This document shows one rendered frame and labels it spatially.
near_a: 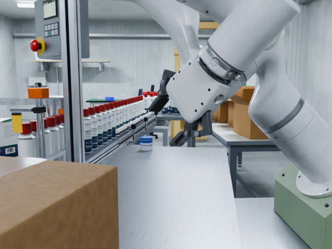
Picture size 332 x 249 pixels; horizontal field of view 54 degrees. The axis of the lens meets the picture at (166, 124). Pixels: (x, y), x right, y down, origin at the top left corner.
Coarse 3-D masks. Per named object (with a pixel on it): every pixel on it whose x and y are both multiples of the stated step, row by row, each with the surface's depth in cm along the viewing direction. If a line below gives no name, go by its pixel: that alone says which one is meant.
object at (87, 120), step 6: (84, 114) 147; (84, 120) 146; (90, 120) 148; (84, 126) 147; (90, 126) 148; (84, 132) 147; (90, 132) 149; (84, 138) 147; (90, 138) 149; (84, 144) 148; (90, 144) 149; (90, 150) 149
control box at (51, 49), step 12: (36, 0) 105; (84, 0) 101; (36, 12) 106; (84, 12) 102; (36, 24) 106; (84, 24) 102; (36, 36) 107; (60, 36) 97; (84, 36) 102; (48, 48) 103; (60, 48) 98; (84, 48) 103
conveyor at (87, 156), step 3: (111, 141) 179; (114, 141) 179; (105, 144) 170; (108, 144) 170; (99, 147) 163; (102, 147) 163; (105, 147) 165; (96, 150) 156; (99, 150) 156; (93, 153) 150; (87, 156) 145; (90, 156) 145
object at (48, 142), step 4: (40, 120) 110; (44, 120) 110; (40, 124) 110; (44, 124) 111; (44, 128) 111; (44, 132) 110; (48, 132) 111; (48, 136) 111; (48, 140) 111; (48, 144) 111; (48, 148) 111; (48, 152) 112; (48, 156) 112
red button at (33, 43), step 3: (30, 42) 104; (33, 42) 103; (36, 42) 103; (39, 42) 105; (30, 45) 104; (33, 45) 103; (36, 45) 103; (39, 45) 105; (33, 48) 104; (36, 48) 104; (39, 48) 105; (33, 51) 105; (36, 51) 105
